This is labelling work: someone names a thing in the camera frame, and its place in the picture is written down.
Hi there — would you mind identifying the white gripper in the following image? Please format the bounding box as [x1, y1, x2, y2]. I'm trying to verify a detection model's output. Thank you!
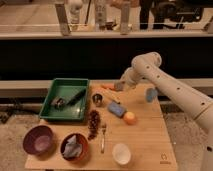
[114, 73, 136, 91]

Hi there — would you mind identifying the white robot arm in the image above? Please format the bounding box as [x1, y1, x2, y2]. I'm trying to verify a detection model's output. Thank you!
[115, 52, 213, 171]

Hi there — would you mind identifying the blue eraser sponge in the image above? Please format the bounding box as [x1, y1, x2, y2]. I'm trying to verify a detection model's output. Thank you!
[107, 102, 126, 118]

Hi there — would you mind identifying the small metal cup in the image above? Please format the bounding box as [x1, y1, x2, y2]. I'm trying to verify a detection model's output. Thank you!
[92, 93, 103, 107]

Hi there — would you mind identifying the white plastic cup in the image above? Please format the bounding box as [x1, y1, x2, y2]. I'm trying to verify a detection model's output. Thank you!
[112, 143, 131, 166]

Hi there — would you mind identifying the orange carrot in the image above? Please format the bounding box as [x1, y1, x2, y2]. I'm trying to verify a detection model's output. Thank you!
[101, 84, 115, 91]

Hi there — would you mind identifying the orange fruit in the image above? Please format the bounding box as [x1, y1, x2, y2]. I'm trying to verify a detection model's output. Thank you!
[123, 112, 137, 125]

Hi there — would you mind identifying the black marker pen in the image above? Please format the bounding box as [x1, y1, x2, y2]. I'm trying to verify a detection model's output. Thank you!
[67, 89, 86, 105]

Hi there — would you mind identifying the dark grape bunch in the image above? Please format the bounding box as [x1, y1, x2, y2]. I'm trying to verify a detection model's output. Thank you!
[88, 110, 100, 140]

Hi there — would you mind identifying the silver fork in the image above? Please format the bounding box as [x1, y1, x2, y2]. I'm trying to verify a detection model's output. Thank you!
[101, 123, 107, 154]

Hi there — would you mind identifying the green plastic tray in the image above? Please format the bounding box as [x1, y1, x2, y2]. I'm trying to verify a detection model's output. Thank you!
[39, 78, 89, 122]

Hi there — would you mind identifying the small dark metal clip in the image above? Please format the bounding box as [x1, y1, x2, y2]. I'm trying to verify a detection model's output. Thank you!
[51, 97, 65, 109]

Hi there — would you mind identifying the red bowl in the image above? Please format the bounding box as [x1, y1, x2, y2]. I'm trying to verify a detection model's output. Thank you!
[60, 133, 89, 163]

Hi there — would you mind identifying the grey crumpled cloth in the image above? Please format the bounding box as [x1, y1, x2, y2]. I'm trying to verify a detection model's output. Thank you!
[63, 135, 82, 158]

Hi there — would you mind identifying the purple bowl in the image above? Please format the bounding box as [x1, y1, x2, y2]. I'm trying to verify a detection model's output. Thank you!
[23, 125, 54, 155]

